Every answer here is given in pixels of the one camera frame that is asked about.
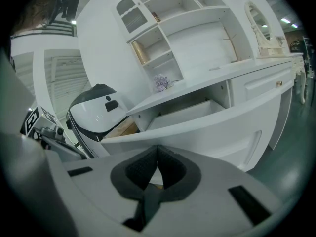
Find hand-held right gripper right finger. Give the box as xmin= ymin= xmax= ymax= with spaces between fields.
xmin=142 ymin=144 xmax=282 ymax=237

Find white desk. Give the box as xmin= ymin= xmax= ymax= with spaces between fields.
xmin=113 ymin=0 xmax=295 ymax=153

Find beige book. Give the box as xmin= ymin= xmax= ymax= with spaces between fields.
xmin=130 ymin=40 xmax=150 ymax=65

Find white vanity table with mirror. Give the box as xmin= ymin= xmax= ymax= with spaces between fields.
xmin=244 ymin=0 xmax=310 ymax=105

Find white drawer with brass knob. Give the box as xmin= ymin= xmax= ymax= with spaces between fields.
xmin=230 ymin=67 xmax=295 ymax=102

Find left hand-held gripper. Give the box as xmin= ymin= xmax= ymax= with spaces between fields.
xmin=20 ymin=105 xmax=87 ymax=161

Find purple flower bouquet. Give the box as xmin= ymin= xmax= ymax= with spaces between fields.
xmin=154 ymin=74 xmax=176 ymax=93

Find white and black robot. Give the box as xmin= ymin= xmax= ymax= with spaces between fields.
xmin=66 ymin=83 xmax=129 ymax=158

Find long cardboard box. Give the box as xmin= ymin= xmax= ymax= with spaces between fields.
xmin=106 ymin=121 xmax=140 ymax=139

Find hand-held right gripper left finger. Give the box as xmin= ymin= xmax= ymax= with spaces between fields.
xmin=46 ymin=144 xmax=158 ymax=225

